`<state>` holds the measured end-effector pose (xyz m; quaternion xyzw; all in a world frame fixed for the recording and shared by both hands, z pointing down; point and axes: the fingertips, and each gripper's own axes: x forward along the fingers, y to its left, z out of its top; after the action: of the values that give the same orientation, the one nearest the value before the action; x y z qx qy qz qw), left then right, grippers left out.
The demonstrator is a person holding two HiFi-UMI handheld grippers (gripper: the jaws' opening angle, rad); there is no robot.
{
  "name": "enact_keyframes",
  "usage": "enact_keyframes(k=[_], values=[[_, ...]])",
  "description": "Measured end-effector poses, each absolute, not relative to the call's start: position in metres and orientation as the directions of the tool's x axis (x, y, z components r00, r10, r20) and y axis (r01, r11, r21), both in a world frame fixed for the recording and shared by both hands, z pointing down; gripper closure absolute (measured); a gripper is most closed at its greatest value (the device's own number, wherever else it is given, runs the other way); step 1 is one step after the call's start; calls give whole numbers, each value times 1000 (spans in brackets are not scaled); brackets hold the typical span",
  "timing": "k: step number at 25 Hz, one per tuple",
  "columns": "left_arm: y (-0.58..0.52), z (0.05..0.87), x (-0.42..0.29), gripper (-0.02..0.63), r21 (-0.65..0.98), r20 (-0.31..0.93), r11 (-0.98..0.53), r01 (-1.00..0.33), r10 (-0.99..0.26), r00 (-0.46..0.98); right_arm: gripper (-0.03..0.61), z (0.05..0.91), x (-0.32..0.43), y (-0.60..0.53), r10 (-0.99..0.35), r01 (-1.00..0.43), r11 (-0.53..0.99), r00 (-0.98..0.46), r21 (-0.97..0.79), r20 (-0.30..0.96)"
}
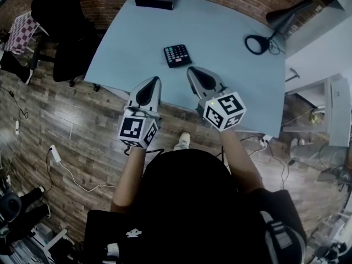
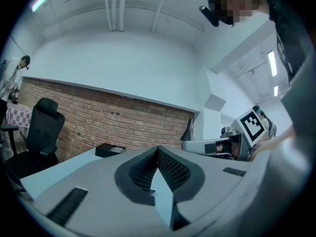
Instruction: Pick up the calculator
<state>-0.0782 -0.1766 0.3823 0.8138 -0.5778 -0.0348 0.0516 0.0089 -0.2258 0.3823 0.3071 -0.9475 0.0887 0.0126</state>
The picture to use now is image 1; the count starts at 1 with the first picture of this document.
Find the small yellow-green object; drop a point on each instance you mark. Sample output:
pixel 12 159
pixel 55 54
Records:
pixel 314 117

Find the dark grey round object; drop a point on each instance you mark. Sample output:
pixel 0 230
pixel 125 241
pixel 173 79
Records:
pixel 11 208

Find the person's left forearm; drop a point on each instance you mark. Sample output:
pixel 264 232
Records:
pixel 129 180

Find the black office chair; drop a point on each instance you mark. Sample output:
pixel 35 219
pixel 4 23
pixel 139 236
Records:
pixel 68 51

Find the black desk lamp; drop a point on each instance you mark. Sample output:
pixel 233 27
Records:
pixel 286 18

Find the checkered cloth table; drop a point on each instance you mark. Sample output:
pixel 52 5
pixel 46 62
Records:
pixel 20 34

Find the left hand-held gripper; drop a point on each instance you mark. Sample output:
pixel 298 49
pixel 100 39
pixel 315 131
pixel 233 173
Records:
pixel 132 129

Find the person's right forearm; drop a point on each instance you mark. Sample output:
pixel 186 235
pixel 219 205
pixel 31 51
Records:
pixel 240 161

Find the white power strip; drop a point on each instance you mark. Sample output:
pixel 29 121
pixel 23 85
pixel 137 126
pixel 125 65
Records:
pixel 17 127
pixel 265 139
pixel 55 153

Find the black calculator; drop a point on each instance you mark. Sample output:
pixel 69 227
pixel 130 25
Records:
pixel 177 56

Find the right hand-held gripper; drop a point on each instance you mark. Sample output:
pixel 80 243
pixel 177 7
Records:
pixel 228 109

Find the white rectangular appliance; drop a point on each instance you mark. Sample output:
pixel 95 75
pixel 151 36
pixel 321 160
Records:
pixel 341 111

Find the person's black shirt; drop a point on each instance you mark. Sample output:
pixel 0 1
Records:
pixel 192 208

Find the person's right white shoe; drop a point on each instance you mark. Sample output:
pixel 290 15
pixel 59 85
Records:
pixel 182 140

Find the white metal rack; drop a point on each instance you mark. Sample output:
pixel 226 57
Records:
pixel 56 238

